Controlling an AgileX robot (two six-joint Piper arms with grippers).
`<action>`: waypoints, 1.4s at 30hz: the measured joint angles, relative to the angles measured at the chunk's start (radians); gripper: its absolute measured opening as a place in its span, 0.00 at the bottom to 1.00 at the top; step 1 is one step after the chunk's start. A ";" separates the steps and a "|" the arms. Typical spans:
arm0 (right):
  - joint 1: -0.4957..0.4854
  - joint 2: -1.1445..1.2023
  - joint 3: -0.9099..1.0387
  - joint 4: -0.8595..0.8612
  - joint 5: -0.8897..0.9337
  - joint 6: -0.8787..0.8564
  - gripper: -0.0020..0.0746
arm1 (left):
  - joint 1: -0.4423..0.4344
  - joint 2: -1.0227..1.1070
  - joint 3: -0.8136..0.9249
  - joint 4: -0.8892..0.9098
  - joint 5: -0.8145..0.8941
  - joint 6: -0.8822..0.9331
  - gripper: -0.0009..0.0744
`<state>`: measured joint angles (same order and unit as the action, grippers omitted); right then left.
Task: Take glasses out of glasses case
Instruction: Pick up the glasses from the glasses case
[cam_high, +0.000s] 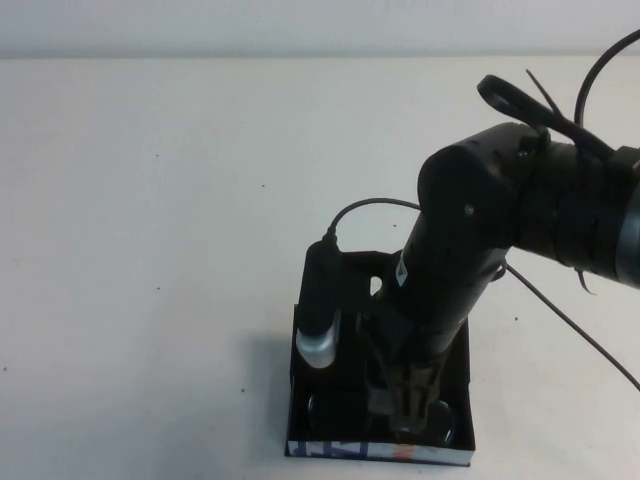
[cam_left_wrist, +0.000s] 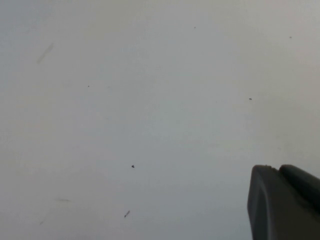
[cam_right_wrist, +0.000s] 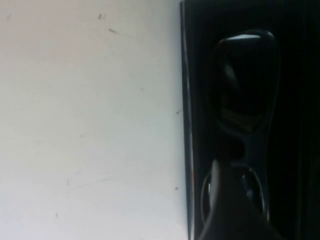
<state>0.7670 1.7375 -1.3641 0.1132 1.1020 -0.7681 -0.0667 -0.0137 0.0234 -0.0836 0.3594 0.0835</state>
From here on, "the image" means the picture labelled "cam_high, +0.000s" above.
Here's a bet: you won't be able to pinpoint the black cable clamp strap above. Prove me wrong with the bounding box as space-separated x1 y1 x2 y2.
476 74 620 157

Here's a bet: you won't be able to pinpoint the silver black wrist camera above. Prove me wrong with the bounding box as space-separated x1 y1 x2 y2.
294 239 344 372

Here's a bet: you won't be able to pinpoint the black printed glasses case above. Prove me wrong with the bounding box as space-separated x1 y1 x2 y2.
284 248 476 469

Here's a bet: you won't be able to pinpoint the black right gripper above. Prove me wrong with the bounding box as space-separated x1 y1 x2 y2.
355 305 454 435

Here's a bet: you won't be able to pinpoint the black camera cable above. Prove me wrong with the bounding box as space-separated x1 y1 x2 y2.
324 198 422 244

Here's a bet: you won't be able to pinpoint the thin black cable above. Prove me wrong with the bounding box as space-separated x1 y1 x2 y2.
502 262 640 392

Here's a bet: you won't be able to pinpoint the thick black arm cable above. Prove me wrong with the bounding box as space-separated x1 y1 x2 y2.
573 30 640 132

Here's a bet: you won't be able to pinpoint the black zip tie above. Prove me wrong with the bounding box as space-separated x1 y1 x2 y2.
571 266 599 299
524 68 567 120

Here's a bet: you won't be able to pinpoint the black framed glasses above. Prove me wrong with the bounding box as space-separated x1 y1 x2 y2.
303 392 459 449

